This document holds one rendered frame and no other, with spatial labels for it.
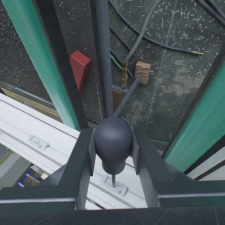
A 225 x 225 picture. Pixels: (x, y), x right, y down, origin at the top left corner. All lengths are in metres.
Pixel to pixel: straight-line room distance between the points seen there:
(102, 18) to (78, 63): 0.16
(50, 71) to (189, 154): 0.22
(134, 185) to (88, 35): 0.44
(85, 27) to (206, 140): 0.45
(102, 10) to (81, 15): 0.06
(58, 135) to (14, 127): 0.11
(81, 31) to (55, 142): 0.35
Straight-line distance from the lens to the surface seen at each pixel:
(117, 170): 0.19
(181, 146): 0.22
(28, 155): 0.90
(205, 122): 0.18
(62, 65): 0.25
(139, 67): 1.21
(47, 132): 0.39
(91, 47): 0.56
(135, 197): 0.32
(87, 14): 0.52
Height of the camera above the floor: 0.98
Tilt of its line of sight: 32 degrees down
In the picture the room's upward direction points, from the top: 147 degrees counter-clockwise
